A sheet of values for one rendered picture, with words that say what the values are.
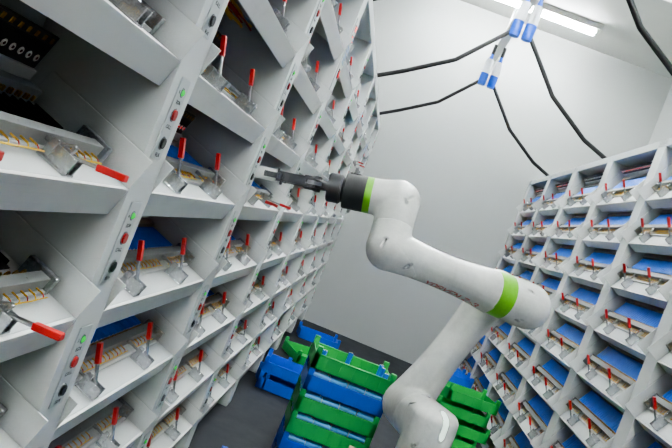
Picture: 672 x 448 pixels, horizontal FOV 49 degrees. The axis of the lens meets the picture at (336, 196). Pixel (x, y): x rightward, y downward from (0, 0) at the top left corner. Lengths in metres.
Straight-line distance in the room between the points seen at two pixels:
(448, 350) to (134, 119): 1.28
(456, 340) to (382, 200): 0.49
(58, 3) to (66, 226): 0.41
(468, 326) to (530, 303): 0.22
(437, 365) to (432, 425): 0.22
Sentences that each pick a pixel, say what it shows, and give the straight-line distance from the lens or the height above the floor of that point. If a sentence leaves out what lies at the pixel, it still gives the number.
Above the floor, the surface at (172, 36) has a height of 1.09.
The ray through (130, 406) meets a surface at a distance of 1.81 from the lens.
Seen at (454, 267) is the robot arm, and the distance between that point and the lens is 1.83.
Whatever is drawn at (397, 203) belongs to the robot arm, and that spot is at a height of 1.02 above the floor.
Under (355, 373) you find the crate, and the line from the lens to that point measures 2.65.
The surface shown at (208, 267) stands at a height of 0.72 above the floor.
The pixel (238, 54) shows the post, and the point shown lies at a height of 1.20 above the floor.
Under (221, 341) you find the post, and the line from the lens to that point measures 2.46.
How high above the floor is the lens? 0.96
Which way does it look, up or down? 1 degrees up
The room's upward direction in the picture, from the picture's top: 22 degrees clockwise
